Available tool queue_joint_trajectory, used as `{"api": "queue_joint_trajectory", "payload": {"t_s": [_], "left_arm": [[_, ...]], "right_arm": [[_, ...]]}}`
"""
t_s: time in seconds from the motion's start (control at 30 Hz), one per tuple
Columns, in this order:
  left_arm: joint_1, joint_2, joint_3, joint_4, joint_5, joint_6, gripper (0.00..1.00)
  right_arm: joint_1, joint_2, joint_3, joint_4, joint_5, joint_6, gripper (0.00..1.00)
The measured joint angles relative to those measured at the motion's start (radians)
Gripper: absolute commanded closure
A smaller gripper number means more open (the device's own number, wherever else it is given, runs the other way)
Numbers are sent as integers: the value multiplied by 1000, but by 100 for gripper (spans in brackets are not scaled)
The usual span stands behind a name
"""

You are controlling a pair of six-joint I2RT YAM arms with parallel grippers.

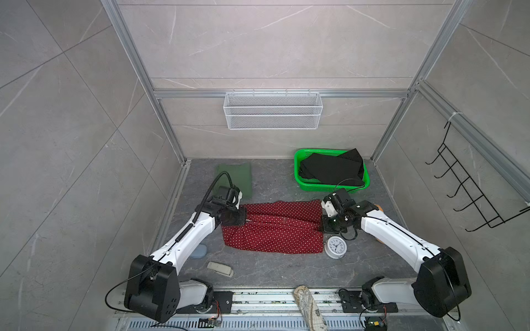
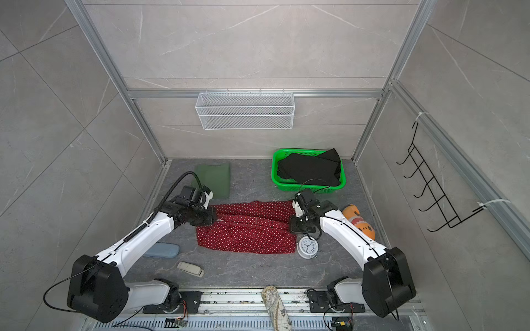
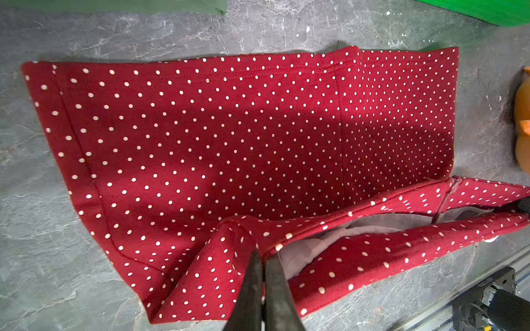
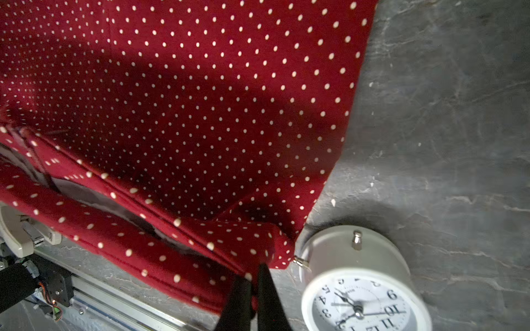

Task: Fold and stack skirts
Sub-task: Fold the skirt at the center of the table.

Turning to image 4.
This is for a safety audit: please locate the white alarm clock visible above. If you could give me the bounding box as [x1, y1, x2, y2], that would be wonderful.
[293, 226, 433, 330]

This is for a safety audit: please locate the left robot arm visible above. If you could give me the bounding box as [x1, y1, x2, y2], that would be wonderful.
[1, 243, 74, 322]

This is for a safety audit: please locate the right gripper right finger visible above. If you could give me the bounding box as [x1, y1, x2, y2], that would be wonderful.
[258, 263, 292, 331]

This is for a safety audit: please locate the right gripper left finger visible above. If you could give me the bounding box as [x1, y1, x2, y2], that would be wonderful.
[214, 276, 254, 331]

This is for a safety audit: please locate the beige remote control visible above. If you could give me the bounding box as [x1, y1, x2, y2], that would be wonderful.
[1, 202, 62, 259]

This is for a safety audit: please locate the red polka dot skirt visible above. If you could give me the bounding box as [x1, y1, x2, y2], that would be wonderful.
[1, 1, 378, 314]

